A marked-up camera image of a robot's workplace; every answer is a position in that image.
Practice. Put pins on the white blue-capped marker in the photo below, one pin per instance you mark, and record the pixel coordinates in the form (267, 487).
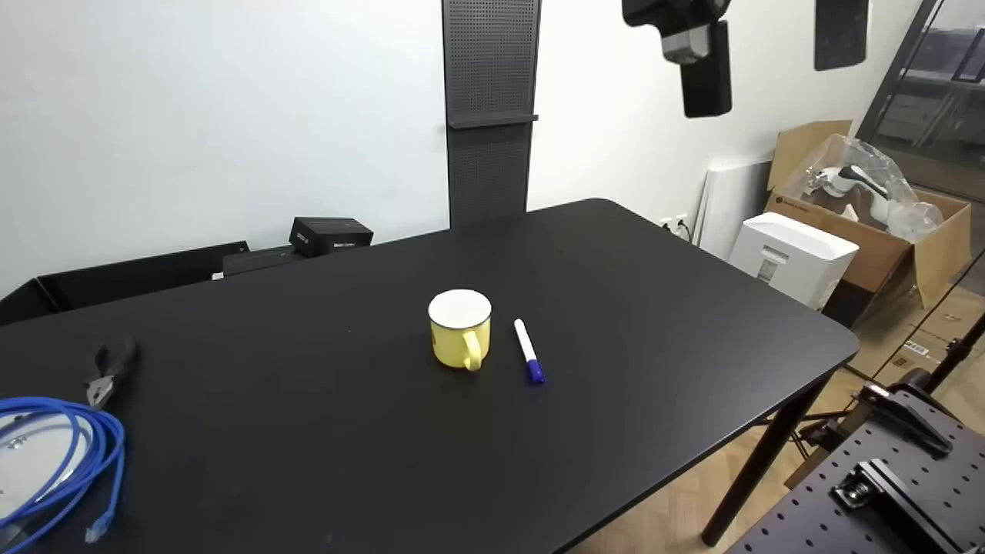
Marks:
(527, 347)

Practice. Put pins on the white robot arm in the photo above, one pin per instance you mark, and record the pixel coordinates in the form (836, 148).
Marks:
(697, 40)

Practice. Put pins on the yellow enamel mug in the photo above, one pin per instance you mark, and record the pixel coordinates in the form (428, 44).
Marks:
(459, 326)

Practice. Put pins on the small black box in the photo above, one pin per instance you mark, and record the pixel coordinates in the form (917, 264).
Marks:
(324, 233)

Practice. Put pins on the dark vertical pillar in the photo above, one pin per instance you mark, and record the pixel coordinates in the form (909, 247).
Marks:
(490, 49)

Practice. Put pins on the white flat panel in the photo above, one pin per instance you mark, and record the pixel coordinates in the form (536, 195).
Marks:
(730, 195)

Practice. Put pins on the white box device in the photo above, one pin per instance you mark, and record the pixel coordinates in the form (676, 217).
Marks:
(791, 255)

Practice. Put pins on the black table leg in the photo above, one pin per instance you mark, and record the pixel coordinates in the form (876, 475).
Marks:
(759, 463)

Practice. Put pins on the clear plastic wrap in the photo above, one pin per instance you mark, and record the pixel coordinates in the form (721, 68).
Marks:
(870, 185)

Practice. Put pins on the black pliers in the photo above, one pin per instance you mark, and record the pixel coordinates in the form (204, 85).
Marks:
(109, 369)

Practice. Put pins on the open cardboard box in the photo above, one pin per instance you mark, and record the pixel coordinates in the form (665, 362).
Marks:
(881, 259)

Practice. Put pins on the black perforated breadboard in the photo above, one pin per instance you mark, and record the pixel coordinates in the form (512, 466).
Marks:
(906, 481)

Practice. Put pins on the black wall panel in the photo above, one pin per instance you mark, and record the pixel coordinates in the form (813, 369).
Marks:
(840, 30)

